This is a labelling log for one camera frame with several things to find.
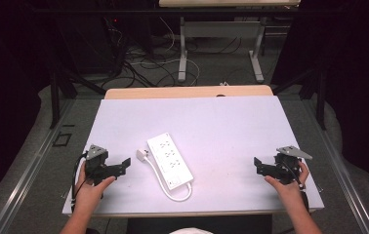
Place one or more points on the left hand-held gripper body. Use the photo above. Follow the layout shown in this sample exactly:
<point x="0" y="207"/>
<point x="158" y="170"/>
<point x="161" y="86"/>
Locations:
<point x="95" y="162"/>

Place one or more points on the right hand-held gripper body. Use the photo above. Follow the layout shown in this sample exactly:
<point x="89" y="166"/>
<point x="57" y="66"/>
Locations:
<point x="285" y="169"/>

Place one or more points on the white plug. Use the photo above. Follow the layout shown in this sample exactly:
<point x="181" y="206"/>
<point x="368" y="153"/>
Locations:
<point x="142" y="154"/>

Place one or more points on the white power strip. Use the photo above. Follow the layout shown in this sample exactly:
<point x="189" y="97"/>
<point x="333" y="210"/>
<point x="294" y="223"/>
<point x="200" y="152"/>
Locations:
<point x="170" y="161"/>

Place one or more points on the person's right hand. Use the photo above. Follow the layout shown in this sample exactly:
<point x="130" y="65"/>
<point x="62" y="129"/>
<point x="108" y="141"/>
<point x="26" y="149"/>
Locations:
<point x="290" y="191"/>

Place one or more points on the person's left hand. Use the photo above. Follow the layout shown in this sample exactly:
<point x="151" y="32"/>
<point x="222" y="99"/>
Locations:
<point x="90" y="195"/>

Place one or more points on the white table mat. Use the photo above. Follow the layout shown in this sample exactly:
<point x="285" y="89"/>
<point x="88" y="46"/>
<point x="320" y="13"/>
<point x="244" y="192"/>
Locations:
<point x="212" y="130"/>

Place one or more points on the black metal stand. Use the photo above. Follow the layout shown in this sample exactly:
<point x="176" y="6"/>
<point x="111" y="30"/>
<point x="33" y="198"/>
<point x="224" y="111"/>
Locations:
<point x="55" y="97"/>
<point x="320" y="97"/>

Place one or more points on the wooden table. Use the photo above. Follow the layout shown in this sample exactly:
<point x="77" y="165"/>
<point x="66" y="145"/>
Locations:
<point x="172" y="92"/>

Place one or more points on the person's white clothing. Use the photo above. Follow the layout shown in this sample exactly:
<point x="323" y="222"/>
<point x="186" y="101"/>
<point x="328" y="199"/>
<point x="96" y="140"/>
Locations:
<point x="190" y="231"/>

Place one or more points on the dark computer tower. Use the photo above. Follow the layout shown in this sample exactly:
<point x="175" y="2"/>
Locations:
<point x="91" y="45"/>

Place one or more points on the dark curtain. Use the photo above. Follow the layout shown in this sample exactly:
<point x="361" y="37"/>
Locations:
<point x="7" y="65"/>
<point x="361" y="65"/>

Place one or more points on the white-legged desk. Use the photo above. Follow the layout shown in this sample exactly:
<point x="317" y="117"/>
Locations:
<point x="221" y="29"/>

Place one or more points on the aluminium floor rail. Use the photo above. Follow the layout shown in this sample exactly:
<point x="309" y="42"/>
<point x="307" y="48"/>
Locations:
<point x="342" y="169"/>
<point x="26" y="172"/>

